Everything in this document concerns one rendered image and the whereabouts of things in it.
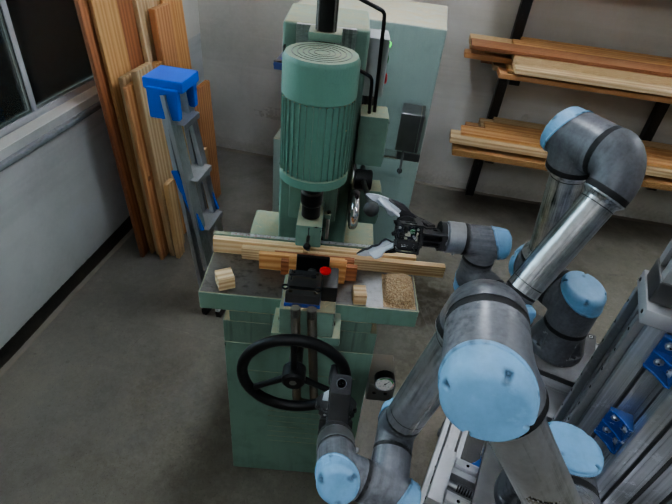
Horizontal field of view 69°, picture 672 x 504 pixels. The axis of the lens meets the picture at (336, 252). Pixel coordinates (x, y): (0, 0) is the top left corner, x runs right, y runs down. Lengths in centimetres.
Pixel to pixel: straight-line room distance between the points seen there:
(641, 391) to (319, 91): 90
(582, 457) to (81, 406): 189
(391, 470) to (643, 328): 54
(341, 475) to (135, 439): 141
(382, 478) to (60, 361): 186
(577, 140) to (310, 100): 58
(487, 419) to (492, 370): 7
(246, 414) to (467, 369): 124
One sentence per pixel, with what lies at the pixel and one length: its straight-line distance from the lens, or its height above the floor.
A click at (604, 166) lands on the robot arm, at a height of 140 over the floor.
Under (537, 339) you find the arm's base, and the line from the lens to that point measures 148.
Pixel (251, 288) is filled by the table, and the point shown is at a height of 90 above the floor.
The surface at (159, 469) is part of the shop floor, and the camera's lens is 211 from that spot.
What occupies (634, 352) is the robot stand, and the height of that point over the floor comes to 115.
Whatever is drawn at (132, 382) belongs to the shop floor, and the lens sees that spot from 236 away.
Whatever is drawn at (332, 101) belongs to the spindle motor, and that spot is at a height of 143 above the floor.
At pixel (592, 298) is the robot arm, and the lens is 138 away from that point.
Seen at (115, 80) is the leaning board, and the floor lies 98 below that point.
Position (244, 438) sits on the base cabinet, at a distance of 189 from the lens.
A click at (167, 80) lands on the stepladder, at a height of 116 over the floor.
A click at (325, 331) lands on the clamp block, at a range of 126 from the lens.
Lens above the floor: 182
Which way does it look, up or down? 38 degrees down
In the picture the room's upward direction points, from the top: 7 degrees clockwise
